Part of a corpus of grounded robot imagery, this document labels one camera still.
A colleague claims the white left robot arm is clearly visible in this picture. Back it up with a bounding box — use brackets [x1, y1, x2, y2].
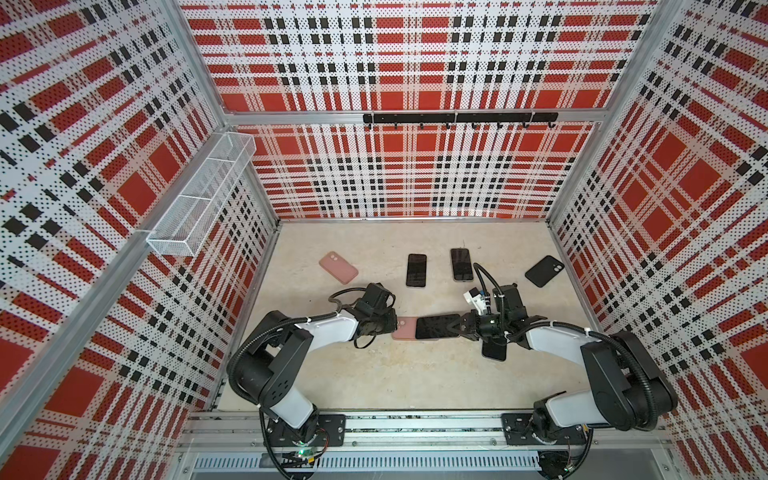
[226, 283, 398, 444]

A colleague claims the pink phone case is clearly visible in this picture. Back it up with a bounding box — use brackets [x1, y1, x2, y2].
[318, 251, 359, 285]
[391, 317, 417, 341]

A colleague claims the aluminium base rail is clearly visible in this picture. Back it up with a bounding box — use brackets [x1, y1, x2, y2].
[169, 410, 685, 479]

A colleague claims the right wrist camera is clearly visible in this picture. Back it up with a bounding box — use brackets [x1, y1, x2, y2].
[463, 284, 529, 319]

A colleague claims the black phone case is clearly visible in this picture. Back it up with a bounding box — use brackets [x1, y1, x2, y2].
[524, 255, 565, 288]

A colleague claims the black hook rail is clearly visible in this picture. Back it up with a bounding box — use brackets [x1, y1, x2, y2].
[362, 112, 559, 126]

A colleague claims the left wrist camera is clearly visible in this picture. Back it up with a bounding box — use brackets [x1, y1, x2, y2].
[356, 283, 396, 315]

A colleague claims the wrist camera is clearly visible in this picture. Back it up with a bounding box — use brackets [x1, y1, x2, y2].
[356, 283, 396, 315]
[463, 284, 529, 319]

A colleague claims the black phone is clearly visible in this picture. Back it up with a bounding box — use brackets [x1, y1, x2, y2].
[481, 339, 507, 362]
[406, 253, 428, 288]
[415, 314, 461, 340]
[450, 248, 474, 282]

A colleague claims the white wire mesh basket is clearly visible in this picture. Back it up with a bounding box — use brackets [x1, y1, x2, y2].
[147, 132, 256, 257]

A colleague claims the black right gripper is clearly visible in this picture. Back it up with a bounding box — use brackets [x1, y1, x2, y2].
[447, 309, 507, 343]

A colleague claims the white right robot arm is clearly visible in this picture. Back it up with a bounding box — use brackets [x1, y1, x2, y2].
[453, 263, 679, 444]

